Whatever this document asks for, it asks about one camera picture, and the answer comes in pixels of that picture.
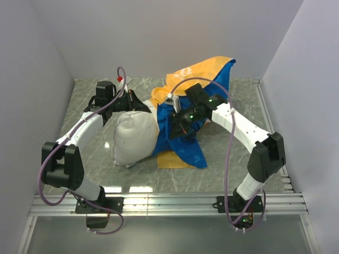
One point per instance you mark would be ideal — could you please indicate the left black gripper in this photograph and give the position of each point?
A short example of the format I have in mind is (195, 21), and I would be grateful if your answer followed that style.
(134, 103)

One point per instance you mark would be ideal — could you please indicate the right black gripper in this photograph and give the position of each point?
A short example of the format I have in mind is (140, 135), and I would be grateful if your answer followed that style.
(180, 128)

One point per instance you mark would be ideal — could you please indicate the white pillow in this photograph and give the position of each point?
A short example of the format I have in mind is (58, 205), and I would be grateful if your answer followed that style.
(135, 136)

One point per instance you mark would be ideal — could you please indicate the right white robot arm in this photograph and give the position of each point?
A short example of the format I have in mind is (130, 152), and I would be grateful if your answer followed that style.
(267, 153)

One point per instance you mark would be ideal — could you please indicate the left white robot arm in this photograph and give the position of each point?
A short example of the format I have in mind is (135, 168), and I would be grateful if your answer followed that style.
(61, 162)

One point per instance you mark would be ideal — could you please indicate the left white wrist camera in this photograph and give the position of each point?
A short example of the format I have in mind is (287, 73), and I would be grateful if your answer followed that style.
(123, 82)

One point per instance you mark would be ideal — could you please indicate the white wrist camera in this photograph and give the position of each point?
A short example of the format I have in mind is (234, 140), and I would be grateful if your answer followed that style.
(123, 82)
(172, 103)

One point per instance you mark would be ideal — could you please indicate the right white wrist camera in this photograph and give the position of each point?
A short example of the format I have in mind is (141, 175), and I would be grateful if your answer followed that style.
(172, 103)

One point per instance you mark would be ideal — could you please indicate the aluminium mounting rail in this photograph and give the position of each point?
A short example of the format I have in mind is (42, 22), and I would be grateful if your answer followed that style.
(151, 204)

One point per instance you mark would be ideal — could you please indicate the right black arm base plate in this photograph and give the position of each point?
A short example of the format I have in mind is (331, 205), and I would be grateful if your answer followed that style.
(236, 204)

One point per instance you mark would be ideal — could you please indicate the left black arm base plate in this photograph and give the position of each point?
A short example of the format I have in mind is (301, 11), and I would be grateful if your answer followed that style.
(109, 205)

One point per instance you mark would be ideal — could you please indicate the black box under rail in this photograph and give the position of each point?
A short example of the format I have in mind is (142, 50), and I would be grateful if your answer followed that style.
(96, 222)

